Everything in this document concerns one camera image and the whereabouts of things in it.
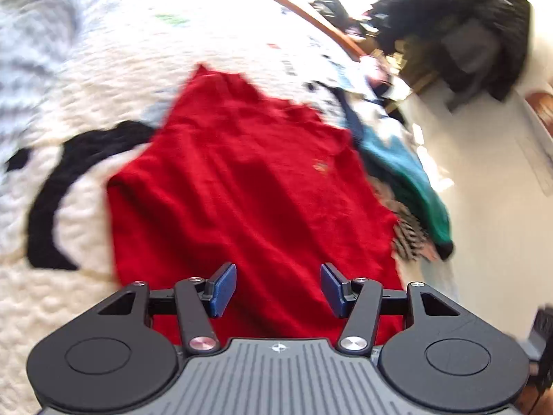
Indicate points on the white printed quilt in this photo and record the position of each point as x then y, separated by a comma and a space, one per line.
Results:
108, 73

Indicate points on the pink and dark garment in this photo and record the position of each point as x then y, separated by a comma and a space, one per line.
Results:
378, 73

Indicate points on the black and white striped garment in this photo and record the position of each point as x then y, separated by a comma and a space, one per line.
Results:
408, 233

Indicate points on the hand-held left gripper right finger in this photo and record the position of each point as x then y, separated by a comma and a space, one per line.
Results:
332, 289

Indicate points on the navy garment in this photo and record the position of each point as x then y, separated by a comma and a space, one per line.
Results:
352, 116

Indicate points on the red long-sleeve shirt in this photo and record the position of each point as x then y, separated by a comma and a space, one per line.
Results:
259, 190

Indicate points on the hanging dark clothes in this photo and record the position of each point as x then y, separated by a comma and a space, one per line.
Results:
475, 17

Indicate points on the wooden bed frame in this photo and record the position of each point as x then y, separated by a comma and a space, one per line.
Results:
311, 15

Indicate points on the green knit sweater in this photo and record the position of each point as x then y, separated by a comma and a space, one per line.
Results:
410, 173

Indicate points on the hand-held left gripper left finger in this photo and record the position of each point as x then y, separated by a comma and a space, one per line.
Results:
223, 288

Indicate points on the grey dotted blanket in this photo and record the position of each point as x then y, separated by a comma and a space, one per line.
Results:
34, 30

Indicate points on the brown wooden furniture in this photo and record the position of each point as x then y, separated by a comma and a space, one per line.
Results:
540, 108

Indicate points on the dark clothes heap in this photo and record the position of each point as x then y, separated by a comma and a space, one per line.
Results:
332, 8

